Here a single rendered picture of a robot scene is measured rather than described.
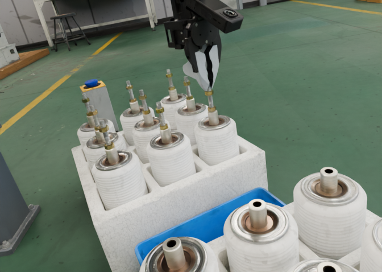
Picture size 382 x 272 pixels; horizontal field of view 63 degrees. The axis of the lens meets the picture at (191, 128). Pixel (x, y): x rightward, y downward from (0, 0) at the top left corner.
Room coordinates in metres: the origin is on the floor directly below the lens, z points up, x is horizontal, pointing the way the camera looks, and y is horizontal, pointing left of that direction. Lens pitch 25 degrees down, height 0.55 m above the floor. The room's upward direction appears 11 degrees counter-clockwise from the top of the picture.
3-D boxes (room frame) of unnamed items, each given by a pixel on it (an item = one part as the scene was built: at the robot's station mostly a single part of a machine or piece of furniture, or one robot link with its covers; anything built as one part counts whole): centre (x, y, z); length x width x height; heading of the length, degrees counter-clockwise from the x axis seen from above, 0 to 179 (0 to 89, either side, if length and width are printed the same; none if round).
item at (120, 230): (0.72, 0.10, 0.09); 0.39 x 0.39 x 0.18; 21
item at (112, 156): (0.56, 0.17, 0.26); 0.02 x 0.02 x 0.03
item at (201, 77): (0.65, -0.03, 0.38); 0.06 x 0.03 x 0.09; 39
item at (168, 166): (0.61, 0.06, 0.16); 0.10 x 0.10 x 0.18
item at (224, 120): (0.65, -0.05, 0.25); 0.08 x 0.08 x 0.01
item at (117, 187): (0.56, 0.17, 0.16); 0.10 x 0.10 x 0.18
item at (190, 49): (0.63, -0.04, 0.42); 0.05 x 0.02 x 0.09; 129
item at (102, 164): (0.56, 0.17, 0.25); 0.08 x 0.08 x 0.01
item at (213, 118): (0.65, -0.05, 0.26); 0.02 x 0.02 x 0.03
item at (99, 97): (0.96, 0.27, 0.16); 0.07 x 0.07 x 0.31; 21
